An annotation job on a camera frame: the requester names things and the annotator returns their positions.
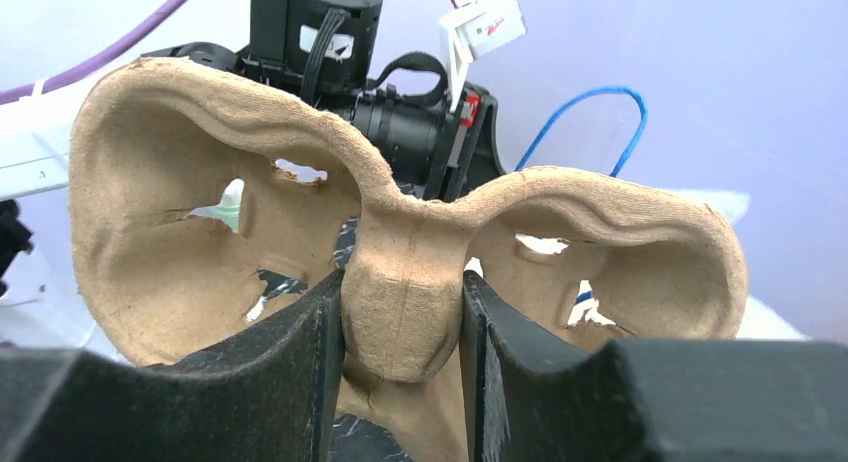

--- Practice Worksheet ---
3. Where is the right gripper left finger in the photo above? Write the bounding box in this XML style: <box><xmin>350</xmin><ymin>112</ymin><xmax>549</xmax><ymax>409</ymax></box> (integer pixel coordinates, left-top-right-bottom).
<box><xmin>1</xmin><ymin>271</ymin><xmax>344</xmax><ymax>461</ymax></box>

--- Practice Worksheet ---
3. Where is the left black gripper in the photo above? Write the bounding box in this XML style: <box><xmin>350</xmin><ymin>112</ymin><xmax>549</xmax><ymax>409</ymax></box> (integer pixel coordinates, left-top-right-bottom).
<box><xmin>154</xmin><ymin>0</ymin><xmax>506</xmax><ymax>201</ymax></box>

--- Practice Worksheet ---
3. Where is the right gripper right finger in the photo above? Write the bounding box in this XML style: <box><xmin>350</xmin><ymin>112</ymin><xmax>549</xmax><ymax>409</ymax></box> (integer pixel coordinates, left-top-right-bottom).
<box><xmin>460</xmin><ymin>271</ymin><xmax>847</xmax><ymax>461</ymax></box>

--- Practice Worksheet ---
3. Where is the brown pulp cup carrier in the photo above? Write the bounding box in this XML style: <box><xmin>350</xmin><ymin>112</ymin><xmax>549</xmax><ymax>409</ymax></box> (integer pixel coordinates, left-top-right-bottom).
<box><xmin>69</xmin><ymin>58</ymin><xmax>748</xmax><ymax>461</ymax></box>

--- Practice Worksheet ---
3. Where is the blue checkered paper bag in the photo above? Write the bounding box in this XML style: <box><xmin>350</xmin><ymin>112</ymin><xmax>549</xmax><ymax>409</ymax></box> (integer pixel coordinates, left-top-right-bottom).
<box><xmin>513</xmin><ymin>85</ymin><xmax>810</xmax><ymax>344</ymax></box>

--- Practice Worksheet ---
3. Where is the green cup of straws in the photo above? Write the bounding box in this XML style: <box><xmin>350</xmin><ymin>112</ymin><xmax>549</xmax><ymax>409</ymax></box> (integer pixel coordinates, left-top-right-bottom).
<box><xmin>190</xmin><ymin>179</ymin><xmax>244</xmax><ymax>232</ymax></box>

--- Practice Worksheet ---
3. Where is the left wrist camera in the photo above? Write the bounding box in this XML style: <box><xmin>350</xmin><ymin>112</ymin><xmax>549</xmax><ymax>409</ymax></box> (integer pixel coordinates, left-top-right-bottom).
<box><xmin>438</xmin><ymin>0</ymin><xmax>526</xmax><ymax>112</ymax></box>

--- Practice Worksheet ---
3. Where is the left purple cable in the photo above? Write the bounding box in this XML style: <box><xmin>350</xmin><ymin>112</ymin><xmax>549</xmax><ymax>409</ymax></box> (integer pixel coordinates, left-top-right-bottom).
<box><xmin>0</xmin><ymin>0</ymin><xmax>210</xmax><ymax>107</ymax></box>

